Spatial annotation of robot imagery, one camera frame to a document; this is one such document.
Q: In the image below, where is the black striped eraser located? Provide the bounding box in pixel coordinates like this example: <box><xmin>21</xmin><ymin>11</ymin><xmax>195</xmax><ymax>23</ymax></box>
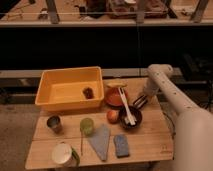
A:
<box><xmin>133</xmin><ymin>95</ymin><xmax>148</xmax><ymax>109</ymax></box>

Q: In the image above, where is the blue sponge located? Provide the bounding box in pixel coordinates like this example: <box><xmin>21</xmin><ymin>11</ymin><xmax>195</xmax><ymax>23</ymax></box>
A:
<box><xmin>113</xmin><ymin>134</ymin><xmax>130</xmax><ymax>158</ymax></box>

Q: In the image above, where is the red plate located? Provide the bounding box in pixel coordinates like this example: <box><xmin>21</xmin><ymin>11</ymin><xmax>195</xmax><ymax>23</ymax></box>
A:
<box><xmin>105</xmin><ymin>87</ymin><xmax>123</xmax><ymax>107</ymax></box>

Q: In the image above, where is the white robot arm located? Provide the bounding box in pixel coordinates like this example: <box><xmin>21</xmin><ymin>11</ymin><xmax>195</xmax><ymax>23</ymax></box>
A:
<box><xmin>143</xmin><ymin>64</ymin><xmax>213</xmax><ymax>171</ymax></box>

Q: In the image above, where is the yellow plastic bin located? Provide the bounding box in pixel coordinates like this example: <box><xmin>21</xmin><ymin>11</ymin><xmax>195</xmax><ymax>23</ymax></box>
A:
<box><xmin>35</xmin><ymin>66</ymin><xmax>104</xmax><ymax>112</ymax></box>

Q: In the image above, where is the dark brown bowl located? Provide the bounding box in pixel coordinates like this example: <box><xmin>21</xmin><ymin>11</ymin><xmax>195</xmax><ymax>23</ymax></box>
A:
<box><xmin>118</xmin><ymin>106</ymin><xmax>143</xmax><ymax>130</ymax></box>

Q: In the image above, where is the orange fruit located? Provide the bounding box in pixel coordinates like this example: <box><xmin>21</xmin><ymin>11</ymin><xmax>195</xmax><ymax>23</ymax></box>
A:
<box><xmin>106</xmin><ymin>110</ymin><xmax>119</xmax><ymax>124</ymax></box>

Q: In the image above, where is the grey triangular cloth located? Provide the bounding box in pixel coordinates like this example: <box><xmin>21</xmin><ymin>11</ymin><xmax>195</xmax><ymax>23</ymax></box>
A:
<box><xmin>88</xmin><ymin>124</ymin><xmax>110</xmax><ymax>161</ymax></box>

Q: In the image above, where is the dark brown object in bin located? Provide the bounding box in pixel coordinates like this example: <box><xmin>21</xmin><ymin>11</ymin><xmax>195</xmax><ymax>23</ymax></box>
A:
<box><xmin>83</xmin><ymin>87</ymin><xmax>94</xmax><ymax>99</ymax></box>

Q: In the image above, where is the green plastic cup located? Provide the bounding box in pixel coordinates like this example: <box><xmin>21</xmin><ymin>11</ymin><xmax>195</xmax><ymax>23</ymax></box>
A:
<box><xmin>80</xmin><ymin>118</ymin><xmax>94</xmax><ymax>136</ymax></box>

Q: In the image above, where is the yellow banana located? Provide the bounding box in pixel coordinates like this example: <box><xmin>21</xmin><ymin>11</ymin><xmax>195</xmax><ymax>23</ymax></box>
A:
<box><xmin>106</xmin><ymin>82</ymin><xmax>127</xmax><ymax>88</ymax></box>

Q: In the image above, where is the small metal cup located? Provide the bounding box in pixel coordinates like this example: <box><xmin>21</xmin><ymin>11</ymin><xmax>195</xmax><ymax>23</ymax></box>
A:
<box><xmin>46</xmin><ymin>116</ymin><xmax>62</xmax><ymax>134</ymax></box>

